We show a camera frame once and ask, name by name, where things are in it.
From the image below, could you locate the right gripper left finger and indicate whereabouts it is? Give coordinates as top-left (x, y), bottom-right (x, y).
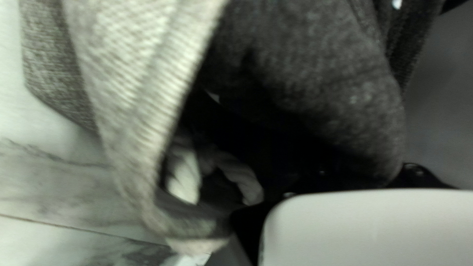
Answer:
top-left (230, 191), bottom-right (297, 265)

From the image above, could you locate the grey fabric basket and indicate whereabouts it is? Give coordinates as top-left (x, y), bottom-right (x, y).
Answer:
top-left (18, 0), bottom-right (267, 256)

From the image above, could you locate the black sweatshirt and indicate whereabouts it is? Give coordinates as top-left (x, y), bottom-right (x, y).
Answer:
top-left (180, 0), bottom-right (445, 190)

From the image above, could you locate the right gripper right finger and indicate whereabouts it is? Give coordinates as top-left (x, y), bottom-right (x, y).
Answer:
top-left (388, 162), bottom-right (457, 190)

